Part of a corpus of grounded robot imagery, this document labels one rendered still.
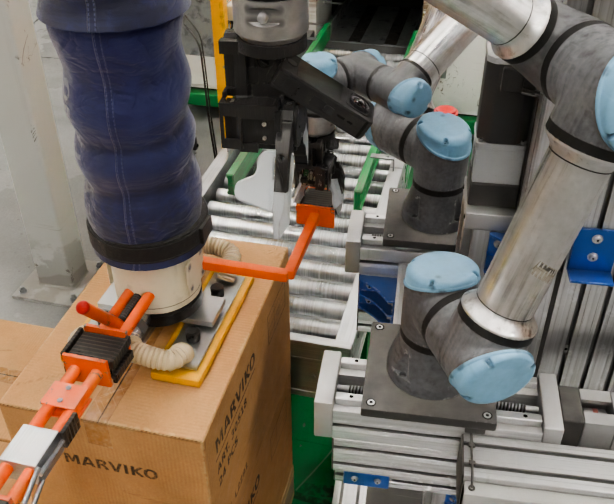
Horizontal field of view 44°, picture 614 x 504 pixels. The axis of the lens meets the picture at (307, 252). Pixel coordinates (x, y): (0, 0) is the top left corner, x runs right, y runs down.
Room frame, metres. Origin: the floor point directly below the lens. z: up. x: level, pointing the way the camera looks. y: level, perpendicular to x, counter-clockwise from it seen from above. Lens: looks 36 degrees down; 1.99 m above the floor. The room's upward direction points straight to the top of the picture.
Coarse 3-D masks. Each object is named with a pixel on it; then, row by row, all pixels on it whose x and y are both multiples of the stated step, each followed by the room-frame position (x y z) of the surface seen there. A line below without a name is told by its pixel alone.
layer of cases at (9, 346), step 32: (0, 320) 1.66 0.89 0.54; (0, 352) 1.52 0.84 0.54; (32, 352) 1.52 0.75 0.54; (0, 384) 1.40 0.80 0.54; (288, 384) 1.43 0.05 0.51; (0, 416) 1.29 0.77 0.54; (288, 416) 1.42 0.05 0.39; (0, 448) 1.19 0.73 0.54; (288, 448) 1.42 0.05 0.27; (256, 480) 1.14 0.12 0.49
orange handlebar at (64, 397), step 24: (312, 216) 1.37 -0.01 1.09; (216, 264) 1.20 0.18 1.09; (240, 264) 1.20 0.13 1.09; (288, 264) 1.20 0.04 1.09; (120, 312) 1.07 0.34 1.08; (144, 312) 1.07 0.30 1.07; (72, 384) 0.87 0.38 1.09; (96, 384) 0.89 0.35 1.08; (48, 408) 0.83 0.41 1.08; (72, 408) 0.82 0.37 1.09; (0, 480) 0.69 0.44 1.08; (24, 480) 0.69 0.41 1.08
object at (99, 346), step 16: (80, 336) 0.99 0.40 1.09; (96, 336) 0.99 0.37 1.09; (112, 336) 0.98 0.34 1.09; (128, 336) 0.98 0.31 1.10; (64, 352) 0.93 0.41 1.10; (80, 352) 0.95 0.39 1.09; (96, 352) 0.94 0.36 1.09; (112, 352) 0.94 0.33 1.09; (128, 352) 0.97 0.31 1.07; (64, 368) 0.94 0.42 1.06; (80, 368) 0.92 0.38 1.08; (96, 368) 0.91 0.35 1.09; (112, 368) 0.91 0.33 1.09; (112, 384) 0.91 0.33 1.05
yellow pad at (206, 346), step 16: (208, 288) 1.27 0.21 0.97; (224, 288) 1.27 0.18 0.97; (240, 288) 1.27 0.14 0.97; (240, 304) 1.23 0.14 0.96; (224, 320) 1.17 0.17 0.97; (176, 336) 1.12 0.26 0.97; (192, 336) 1.09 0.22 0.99; (208, 336) 1.12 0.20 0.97; (224, 336) 1.13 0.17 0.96; (208, 352) 1.08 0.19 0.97; (192, 368) 1.03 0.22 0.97; (208, 368) 1.04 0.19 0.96; (192, 384) 1.00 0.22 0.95
